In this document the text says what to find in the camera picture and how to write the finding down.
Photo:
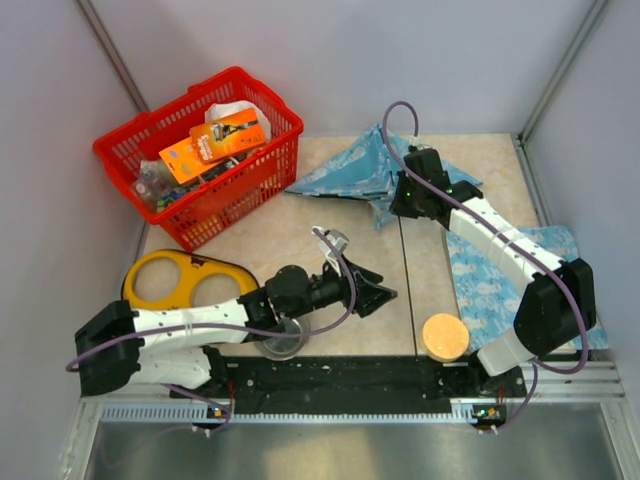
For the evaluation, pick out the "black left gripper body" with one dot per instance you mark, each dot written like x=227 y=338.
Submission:
x=329 y=289

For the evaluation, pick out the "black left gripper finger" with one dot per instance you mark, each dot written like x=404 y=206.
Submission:
x=371 y=299
x=364 y=277

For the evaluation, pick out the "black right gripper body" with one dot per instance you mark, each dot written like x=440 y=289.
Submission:
x=406 y=199

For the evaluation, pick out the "thin black tent pole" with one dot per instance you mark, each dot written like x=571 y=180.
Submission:
x=408 y=287

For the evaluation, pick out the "blue patterned pet tent fabric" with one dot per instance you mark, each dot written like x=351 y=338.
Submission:
x=368 y=171

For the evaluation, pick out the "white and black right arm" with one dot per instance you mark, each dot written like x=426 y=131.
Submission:
x=557 y=301

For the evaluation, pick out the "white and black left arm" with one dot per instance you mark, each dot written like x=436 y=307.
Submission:
x=122 y=345

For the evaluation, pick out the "stainless steel pet bowl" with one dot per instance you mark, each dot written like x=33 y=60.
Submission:
x=281 y=349

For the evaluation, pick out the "blue patterned tent mat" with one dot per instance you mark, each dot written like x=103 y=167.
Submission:
x=487 y=300

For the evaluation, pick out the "yellow double pet bowl holder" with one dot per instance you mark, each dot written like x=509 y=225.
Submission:
x=170 y=279

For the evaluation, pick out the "orange round lid jar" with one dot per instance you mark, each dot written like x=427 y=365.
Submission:
x=446 y=338

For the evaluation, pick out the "black instant noodle cup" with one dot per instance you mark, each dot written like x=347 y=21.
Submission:
x=223 y=167

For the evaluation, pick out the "red plastic shopping basket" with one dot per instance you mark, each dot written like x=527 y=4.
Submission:
x=203 y=213

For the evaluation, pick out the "blue green scouring pad pack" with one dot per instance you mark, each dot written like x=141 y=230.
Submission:
x=165 y=201

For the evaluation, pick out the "orange Gillette razor box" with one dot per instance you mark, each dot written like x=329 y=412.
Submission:
x=234 y=134

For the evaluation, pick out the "orange Scrub Daddy sponge pack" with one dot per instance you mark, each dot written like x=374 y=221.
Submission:
x=183 y=161

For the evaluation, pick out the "clear plastic bottle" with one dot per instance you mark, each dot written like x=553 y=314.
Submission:
x=151 y=186

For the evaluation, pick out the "white plastic bag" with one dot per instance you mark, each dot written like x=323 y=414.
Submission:
x=220 y=110

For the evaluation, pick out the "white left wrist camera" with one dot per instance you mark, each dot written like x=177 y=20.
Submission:
x=332 y=243

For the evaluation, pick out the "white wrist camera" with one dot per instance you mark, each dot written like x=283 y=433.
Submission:
x=332 y=243
x=415 y=144

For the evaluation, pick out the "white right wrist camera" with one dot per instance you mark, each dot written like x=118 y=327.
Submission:
x=415 y=144

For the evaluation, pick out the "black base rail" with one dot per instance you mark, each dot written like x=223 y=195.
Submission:
x=340 y=385

